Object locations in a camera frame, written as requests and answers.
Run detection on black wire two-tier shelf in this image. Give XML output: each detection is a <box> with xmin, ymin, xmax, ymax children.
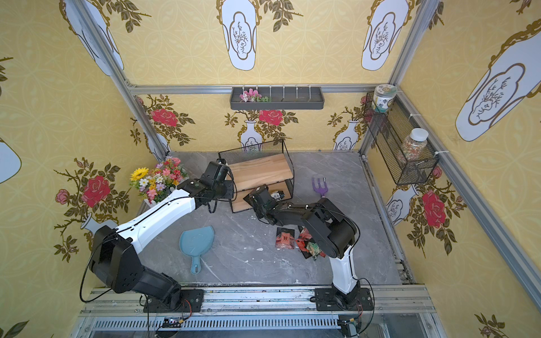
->
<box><xmin>218</xmin><ymin>139</ymin><xmax>294</xmax><ymax>214</ymax></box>

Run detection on shelf dark red bag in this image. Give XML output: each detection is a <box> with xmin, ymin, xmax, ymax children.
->
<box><xmin>275</xmin><ymin>228</ymin><xmax>295</xmax><ymax>249</ymax></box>

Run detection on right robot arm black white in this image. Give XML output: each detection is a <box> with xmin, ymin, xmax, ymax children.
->
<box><xmin>245</xmin><ymin>194</ymin><xmax>375</xmax><ymax>311</ymax></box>

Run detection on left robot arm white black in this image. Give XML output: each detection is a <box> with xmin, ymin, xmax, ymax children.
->
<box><xmin>85</xmin><ymin>180</ymin><xmax>236</xmax><ymax>311</ymax></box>

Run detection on light blue leaf-shaped tray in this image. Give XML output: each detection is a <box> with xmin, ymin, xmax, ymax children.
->
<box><xmin>179</xmin><ymin>226</ymin><xmax>215</xmax><ymax>275</ymax></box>

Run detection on flower bouquet white fence planter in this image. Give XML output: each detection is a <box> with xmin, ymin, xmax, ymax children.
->
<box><xmin>130</xmin><ymin>156</ymin><xmax>188</xmax><ymax>208</ymax></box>

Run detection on pink artificial flowers in tray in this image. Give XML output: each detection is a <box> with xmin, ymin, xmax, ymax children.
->
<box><xmin>239</xmin><ymin>88</ymin><xmax>271</xmax><ymax>102</ymax></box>

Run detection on clear jar white lid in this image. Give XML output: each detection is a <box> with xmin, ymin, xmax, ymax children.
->
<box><xmin>399</xmin><ymin>128</ymin><xmax>428</xmax><ymax>164</ymax></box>

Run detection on white patterned lidded jar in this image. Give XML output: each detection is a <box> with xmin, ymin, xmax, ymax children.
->
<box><xmin>372</xmin><ymin>84</ymin><xmax>397</xmax><ymax>113</ymax></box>

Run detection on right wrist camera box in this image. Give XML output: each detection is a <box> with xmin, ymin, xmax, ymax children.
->
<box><xmin>243</xmin><ymin>184</ymin><xmax>276</xmax><ymax>208</ymax></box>

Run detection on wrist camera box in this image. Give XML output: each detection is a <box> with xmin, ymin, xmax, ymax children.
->
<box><xmin>243</xmin><ymin>184</ymin><xmax>276</xmax><ymax>208</ymax></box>
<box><xmin>199</xmin><ymin>159</ymin><xmax>230</xmax><ymax>189</ymax></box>

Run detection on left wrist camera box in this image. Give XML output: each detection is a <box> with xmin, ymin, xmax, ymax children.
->
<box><xmin>199</xmin><ymin>159</ymin><xmax>230</xmax><ymax>189</ymax></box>

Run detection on purple garden fork pink handle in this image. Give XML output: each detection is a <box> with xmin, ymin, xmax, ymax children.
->
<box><xmin>311</xmin><ymin>177</ymin><xmax>328</xmax><ymax>198</ymax></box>

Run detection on grey wall-mounted tray shelf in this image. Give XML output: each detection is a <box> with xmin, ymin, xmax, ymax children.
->
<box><xmin>230</xmin><ymin>85</ymin><xmax>325</xmax><ymax>111</ymax></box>

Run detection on small circuit board with wires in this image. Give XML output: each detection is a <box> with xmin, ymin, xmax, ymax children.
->
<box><xmin>161</xmin><ymin>317</ymin><xmax>185</xmax><ymax>330</ymax></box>

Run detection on black wire wall basket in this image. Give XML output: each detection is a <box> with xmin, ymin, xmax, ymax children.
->
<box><xmin>369</xmin><ymin>99</ymin><xmax>439</xmax><ymax>185</ymax></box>

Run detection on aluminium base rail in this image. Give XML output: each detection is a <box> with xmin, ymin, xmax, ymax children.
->
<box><xmin>71</xmin><ymin>284</ymin><xmax>445</xmax><ymax>337</ymax></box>

